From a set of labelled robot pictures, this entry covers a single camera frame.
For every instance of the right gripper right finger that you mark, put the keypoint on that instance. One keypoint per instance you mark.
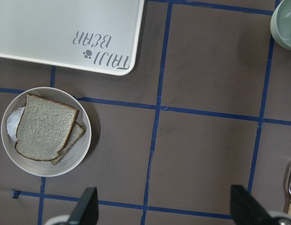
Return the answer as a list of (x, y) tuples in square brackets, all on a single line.
[(245, 210)]

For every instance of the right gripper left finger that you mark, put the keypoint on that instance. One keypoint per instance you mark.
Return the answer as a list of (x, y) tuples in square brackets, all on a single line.
[(86, 212)]

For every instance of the white round plate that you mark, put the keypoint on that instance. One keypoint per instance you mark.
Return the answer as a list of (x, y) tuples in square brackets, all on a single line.
[(44, 168)]

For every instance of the bread slice with crust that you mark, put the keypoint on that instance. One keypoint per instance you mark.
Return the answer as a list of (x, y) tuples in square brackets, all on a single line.
[(44, 128)]

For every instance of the bread slice on plate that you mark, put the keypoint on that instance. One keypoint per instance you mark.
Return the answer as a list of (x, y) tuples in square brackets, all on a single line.
[(77, 132)]

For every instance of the fried egg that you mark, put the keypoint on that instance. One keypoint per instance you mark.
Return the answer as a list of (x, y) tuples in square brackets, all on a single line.
[(13, 122)]

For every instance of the white bear tray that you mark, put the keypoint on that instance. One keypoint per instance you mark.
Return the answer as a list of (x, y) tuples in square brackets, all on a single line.
[(92, 35)]

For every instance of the light green bowl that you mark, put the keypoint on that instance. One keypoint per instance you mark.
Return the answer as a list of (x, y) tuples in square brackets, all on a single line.
[(280, 25)]

